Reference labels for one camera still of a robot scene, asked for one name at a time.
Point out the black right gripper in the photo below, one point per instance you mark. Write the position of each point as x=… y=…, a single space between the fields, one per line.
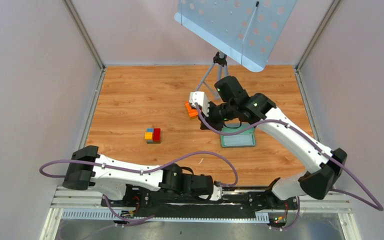
x=210 y=120

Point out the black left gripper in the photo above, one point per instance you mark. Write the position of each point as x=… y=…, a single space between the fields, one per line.
x=201 y=196

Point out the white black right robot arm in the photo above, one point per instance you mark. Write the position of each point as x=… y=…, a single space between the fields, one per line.
x=322 y=164

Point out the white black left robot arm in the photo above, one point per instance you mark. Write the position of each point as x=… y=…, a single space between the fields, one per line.
x=112 y=178

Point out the orange D-shaped toy block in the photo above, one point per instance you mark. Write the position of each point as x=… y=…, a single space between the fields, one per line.
x=192 y=112

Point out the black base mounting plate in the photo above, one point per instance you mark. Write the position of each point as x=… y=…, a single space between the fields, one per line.
x=237 y=202

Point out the stacked colourful toy bricks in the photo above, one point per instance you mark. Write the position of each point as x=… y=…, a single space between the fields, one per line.
x=153 y=136

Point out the perforated light blue stand tray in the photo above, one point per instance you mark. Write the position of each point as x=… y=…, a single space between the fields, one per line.
x=244 y=30

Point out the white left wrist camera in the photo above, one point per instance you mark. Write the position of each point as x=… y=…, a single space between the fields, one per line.
x=216 y=194

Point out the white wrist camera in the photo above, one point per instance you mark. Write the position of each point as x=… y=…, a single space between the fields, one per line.
x=198 y=99
x=216 y=194

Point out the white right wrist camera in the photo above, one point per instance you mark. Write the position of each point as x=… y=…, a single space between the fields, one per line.
x=198 y=99

